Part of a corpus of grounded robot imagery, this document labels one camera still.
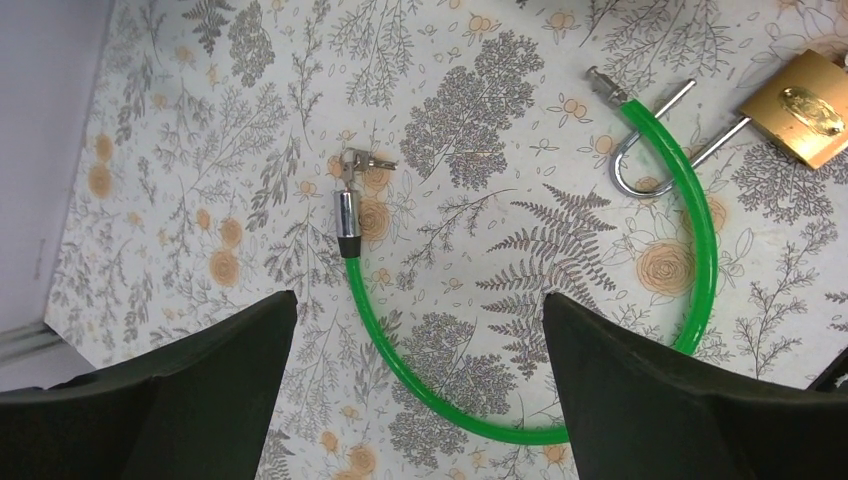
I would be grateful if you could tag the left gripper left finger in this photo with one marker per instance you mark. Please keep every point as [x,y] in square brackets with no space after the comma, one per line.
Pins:
[197,408]

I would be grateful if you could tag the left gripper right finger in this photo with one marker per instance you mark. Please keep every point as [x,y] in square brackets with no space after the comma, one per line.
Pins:
[636,409]

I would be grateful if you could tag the green cable lock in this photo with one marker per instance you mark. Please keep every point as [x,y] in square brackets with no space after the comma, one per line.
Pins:
[349,236]

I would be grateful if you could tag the brass padlock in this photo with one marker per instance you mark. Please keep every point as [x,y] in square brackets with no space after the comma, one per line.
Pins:
[802,109]

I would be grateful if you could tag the floral table cloth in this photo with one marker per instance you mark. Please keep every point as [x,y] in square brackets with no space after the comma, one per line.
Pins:
[213,149]

